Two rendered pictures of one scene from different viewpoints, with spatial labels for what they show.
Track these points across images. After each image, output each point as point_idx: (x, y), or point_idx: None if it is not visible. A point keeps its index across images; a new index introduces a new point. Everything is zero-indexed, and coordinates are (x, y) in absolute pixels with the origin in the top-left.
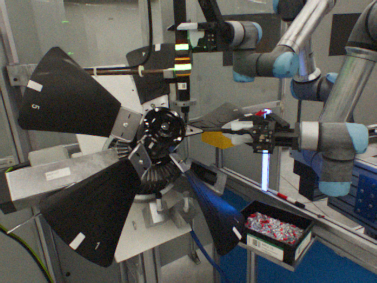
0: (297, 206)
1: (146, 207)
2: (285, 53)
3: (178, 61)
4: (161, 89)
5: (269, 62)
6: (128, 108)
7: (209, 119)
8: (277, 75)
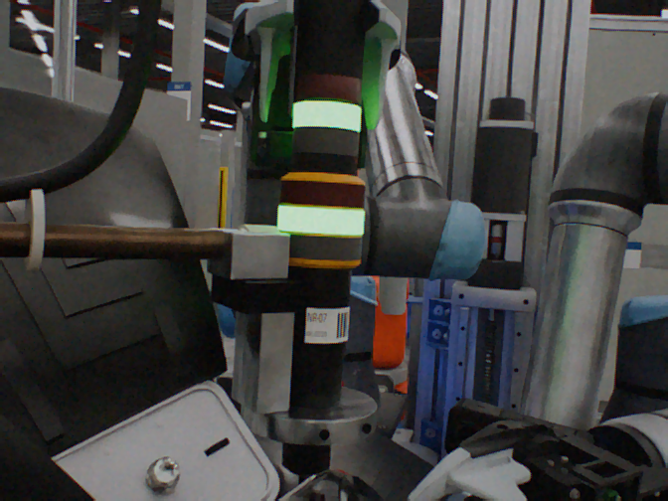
0: None
1: None
2: (462, 205)
3: (343, 188)
4: (154, 350)
5: (422, 227)
6: None
7: (292, 475)
8: (439, 272)
